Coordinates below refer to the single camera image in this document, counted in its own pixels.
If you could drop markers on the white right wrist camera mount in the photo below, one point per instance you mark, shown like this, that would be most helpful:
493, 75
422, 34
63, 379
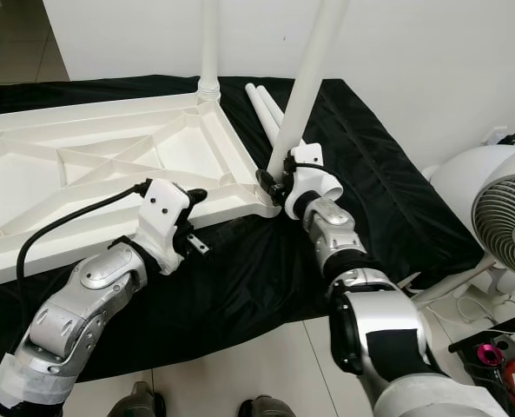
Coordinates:
309, 156

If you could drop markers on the pink and black hair dryer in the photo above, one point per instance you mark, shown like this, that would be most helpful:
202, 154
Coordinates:
485, 352

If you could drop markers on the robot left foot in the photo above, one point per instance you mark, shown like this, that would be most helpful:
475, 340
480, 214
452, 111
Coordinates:
151, 401

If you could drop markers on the white wall power socket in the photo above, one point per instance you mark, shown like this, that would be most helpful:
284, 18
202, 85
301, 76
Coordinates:
502, 135

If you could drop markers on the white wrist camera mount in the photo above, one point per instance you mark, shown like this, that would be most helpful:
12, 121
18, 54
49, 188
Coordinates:
309, 156
161, 204

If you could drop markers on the black floor rack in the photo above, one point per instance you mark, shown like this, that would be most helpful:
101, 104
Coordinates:
496, 330

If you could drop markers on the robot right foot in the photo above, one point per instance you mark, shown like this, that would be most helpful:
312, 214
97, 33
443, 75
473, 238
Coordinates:
266, 408

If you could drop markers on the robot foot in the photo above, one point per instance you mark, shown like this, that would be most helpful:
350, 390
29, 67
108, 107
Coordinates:
151, 401
266, 408

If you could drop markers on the white plastic table top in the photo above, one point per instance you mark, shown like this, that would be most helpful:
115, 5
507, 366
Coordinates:
31, 174

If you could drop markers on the white standing fan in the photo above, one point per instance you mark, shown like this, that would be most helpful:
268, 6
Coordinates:
457, 174

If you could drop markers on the black cloth table cover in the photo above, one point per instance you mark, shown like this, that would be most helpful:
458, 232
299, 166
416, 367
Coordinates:
396, 217

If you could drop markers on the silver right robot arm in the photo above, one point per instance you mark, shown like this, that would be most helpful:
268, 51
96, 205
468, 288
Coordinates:
326, 226

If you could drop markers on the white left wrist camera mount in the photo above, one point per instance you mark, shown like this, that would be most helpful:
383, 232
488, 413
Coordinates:
161, 204

